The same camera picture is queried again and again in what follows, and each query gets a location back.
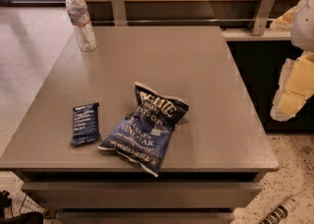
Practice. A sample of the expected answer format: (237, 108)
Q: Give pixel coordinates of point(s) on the grey drawer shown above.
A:
(145, 217)
(141, 195)

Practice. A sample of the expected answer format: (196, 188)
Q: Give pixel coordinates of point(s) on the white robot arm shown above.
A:
(302, 26)

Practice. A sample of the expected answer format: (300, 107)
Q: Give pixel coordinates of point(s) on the horizontal metal rail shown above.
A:
(242, 23)

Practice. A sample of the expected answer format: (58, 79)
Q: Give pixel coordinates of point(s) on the right metal bracket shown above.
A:
(259, 21)

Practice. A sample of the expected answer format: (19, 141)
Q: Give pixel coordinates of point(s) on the white power strip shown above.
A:
(282, 210)

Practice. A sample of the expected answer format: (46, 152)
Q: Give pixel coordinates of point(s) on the clear plastic water bottle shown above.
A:
(80, 19)

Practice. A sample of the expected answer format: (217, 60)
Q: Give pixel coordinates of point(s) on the dark blue snack bar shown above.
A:
(85, 124)

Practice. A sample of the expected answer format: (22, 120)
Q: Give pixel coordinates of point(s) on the wire basket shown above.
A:
(29, 205)

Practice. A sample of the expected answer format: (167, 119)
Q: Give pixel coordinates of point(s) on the lower grey drawer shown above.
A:
(145, 217)

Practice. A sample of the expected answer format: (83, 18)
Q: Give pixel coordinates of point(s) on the metal bracket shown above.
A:
(119, 13)
(259, 21)

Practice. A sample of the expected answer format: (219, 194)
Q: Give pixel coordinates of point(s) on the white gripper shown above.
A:
(303, 22)

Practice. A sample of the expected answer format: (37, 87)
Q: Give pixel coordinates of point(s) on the blue kettle chip bag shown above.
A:
(144, 135)

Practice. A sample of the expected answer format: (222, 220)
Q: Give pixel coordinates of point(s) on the upper grey drawer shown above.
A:
(141, 195)

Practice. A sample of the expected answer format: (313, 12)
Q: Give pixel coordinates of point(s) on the left metal bracket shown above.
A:
(119, 13)

